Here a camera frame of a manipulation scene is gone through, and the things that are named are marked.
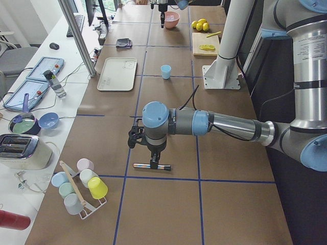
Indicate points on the aluminium frame post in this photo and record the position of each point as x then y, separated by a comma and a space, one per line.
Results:
69, 15

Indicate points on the black computer mouse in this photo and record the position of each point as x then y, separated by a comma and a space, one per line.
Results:
54, 46

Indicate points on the light blue plastic cup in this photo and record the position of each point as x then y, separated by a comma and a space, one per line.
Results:
165, 71

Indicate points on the grey plastic cup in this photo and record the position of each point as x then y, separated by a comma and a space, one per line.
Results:
73, 204

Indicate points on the green plastic cup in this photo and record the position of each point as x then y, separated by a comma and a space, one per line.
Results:
65, 189

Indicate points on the yellow plastic cup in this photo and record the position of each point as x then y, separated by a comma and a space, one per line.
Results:
97, 188

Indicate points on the cream bear serving tray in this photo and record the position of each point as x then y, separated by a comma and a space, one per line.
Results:
117, 74

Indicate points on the yellow-green plastic knife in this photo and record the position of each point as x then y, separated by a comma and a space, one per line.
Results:
213, 34

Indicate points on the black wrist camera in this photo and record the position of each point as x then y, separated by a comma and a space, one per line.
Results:
136, 135

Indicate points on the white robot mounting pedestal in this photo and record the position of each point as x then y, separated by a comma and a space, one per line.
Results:
223, 73

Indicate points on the red bottle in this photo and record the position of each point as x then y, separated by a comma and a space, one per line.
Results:
14, 221

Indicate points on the blue plastic cup on rack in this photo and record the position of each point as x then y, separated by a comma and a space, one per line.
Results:
59, 178

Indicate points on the clear water bottle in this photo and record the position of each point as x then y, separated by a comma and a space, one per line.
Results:
54, 83

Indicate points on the white plastic cup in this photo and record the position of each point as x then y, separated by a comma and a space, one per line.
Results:
86, 175

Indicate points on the grey folded cloth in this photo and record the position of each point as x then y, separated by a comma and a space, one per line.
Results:
123, 43

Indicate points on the pink bowl of ice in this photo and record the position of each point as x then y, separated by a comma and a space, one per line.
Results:
171, 19

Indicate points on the lemon slices stack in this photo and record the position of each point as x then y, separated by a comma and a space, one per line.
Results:
207, 47

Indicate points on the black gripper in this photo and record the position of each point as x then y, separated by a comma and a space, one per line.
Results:
161, 7
156, 149

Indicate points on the blue saucepan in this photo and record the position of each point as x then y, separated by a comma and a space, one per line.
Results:
26, 122

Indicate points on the yellow lemon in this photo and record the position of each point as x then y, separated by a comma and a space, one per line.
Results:
194, 24
199, 27
205, 27
202, 21

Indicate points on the steel muddler with black tip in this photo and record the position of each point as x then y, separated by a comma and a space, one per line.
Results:
145, 166

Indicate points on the white wire cup rack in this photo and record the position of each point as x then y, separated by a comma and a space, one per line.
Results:
88, 208

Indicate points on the wooden cutting board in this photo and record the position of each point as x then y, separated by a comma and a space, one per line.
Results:
199, 39

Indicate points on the pink plastic cup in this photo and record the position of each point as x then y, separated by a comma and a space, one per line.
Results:
84, 163

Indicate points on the blue bowl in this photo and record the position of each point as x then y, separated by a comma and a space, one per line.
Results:
49, 120

